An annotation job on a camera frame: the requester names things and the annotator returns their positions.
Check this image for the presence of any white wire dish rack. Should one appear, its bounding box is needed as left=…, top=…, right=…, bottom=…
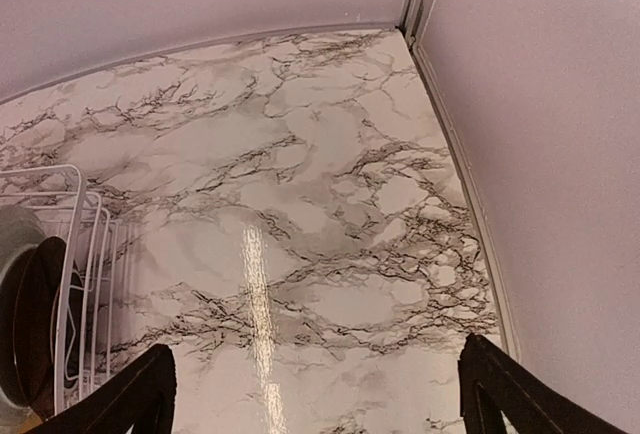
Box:
left=1, top=164, right=126, bottom=429

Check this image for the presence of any dark red floral plate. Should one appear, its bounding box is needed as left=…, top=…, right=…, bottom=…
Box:
left=12, top=236, right=66, bottom=417

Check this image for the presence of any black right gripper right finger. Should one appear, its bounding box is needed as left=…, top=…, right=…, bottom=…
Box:
left=458, top=334, right=621, bottom=433

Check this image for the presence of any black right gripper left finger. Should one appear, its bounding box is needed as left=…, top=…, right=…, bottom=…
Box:
left=43, top=344, right=176, bottom=433

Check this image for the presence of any light blue floral plate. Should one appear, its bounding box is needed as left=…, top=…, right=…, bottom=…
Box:
left=1, top=205, right=45, bottom=417

